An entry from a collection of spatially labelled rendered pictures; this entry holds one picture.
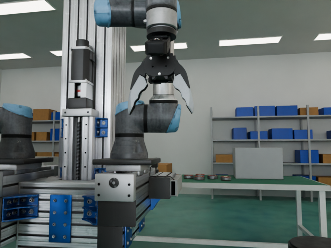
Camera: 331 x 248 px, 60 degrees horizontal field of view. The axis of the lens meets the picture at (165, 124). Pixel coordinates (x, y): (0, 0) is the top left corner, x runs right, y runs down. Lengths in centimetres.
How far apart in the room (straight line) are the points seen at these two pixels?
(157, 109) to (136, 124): 10
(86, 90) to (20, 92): 760
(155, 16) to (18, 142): 85
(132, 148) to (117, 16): 50
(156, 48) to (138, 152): 59
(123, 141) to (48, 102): 729
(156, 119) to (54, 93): 727
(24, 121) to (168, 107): 61
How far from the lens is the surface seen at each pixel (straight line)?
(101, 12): 83
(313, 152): 672
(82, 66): 134
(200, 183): 284
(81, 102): 130
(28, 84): 879
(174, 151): 704
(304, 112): 675
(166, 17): 70
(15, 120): 133
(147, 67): 66
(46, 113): 772
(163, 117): 111
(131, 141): 111
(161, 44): 59
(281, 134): 657
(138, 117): 112
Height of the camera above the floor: 107
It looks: 5 degrees up
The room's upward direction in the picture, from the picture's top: straight up
